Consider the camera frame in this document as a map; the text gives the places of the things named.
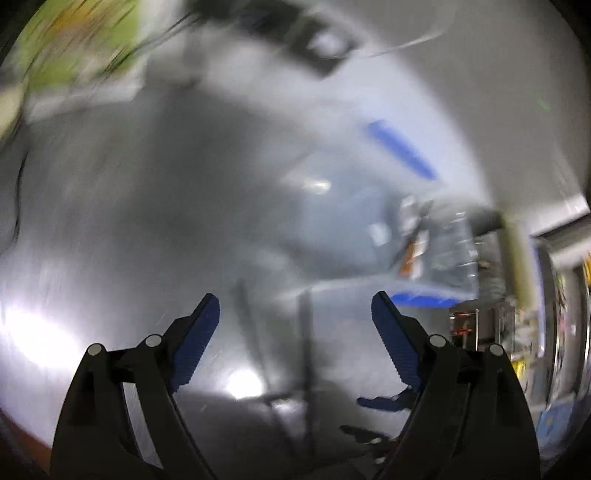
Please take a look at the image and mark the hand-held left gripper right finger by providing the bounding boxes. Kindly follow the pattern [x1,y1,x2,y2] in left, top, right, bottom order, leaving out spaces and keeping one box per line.
[370,291,542,480]

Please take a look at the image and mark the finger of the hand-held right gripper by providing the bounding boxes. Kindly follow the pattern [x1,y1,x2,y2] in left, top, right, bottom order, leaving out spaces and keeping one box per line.
[356,387,417,414]
[339,424,394,448]

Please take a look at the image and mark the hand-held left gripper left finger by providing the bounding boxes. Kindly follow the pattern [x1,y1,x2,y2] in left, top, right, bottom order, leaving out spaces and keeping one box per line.
[50,292,221,480]

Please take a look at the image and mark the metal spatula wooden handle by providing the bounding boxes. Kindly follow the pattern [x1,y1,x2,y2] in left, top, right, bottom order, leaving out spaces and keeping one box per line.
[392,203,432,280]

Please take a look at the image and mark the clear plastic box blue handles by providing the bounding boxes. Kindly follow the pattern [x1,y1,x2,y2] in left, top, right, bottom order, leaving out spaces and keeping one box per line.
[272,115,506,311]

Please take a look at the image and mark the stainless steel appliance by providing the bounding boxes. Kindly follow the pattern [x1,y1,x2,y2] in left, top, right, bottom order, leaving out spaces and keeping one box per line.
[531,231,591,418]

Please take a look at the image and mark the green and white printed bag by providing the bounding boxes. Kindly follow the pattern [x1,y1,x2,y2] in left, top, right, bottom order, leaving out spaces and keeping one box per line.
[0,0,151,139]

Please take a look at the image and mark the black wall socket plate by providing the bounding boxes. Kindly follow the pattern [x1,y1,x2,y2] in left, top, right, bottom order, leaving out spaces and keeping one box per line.
[256,0,362,78]

